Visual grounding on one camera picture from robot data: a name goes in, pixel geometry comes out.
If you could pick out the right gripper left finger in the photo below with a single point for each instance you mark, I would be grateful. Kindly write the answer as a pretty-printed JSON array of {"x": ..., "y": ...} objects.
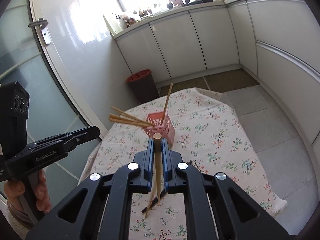
[{"x": 100, "y": 207}]

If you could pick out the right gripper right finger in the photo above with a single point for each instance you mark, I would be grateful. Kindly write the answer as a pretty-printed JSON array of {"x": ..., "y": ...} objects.
[{"x": 215, "y": 206}]

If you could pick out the black chopstick gold band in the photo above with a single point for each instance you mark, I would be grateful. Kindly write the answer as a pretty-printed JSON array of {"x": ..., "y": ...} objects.
[{"x": 155, "y": 201}]

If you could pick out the white kitchen cabinets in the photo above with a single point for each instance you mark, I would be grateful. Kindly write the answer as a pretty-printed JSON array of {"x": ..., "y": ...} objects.
[{"x": 276, "y": 41}]

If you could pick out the person's left hand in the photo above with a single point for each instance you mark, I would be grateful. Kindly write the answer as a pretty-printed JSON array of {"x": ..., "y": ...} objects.
[{"x": 13, "y": 189}]

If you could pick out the bamboo chopstick on table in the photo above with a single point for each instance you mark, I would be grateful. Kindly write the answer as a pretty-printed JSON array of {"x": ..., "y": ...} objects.
[{"x": 128, "y": 122}]

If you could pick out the frosted glass door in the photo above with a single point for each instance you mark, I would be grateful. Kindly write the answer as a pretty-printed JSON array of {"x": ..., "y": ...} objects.
[{"x": 50, "y": 113}]

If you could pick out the short bamboo chopstick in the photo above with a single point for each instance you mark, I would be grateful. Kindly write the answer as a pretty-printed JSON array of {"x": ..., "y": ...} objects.
[{"x": 119, "y": 117}]

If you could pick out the pink plastic lattice basket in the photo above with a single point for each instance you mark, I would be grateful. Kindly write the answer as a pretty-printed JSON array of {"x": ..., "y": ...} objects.
[{"x": 163, "y": 126}]

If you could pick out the brown floor mat right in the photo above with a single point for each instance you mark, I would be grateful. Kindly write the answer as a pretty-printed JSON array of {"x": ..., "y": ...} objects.
[{"x": 230, "y": 80}]

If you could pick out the brown floor mat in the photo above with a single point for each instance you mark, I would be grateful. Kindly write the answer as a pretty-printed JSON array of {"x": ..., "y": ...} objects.
[
  {"x": 230, "y": 80},
  {"x": 197, "y": 83}
]

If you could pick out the brown floor mat left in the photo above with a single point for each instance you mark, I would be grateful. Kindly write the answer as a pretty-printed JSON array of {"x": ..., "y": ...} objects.
[{"x": 197, "y": 83}]

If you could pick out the brown bin red liner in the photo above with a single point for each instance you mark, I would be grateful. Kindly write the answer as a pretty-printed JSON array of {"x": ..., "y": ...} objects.
[{"x": 143, "y": 86}]

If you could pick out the silver door handle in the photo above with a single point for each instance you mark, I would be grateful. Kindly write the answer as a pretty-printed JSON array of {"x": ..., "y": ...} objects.
[{"x": 42, "y": 25}]

